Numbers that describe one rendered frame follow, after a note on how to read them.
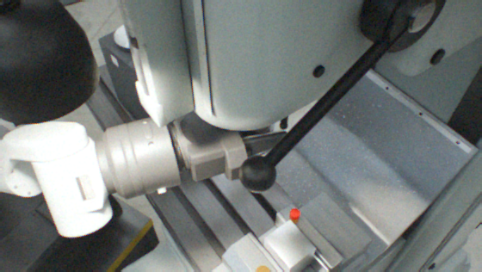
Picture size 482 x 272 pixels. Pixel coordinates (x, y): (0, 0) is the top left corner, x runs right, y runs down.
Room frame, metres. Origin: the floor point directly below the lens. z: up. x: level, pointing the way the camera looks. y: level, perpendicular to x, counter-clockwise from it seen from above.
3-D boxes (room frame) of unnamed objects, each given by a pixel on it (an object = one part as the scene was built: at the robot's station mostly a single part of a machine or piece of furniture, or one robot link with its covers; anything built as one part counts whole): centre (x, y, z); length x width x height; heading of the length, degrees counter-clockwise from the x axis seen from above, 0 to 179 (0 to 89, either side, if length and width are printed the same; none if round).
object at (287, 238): (0.26, -0.07, 1.02); 0.06 x 0.05 x 0.06; 37
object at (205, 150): (0.31, 0.07, 1.23); 0.13 x 0.12 x 0.10; 20
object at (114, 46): (0.65, 0.19, 1.01); 0.22 x 0.12 x 0.20; 44
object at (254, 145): (0.31, -0.03, 1.23); 0.06 x 0.02 x 0.03; 110
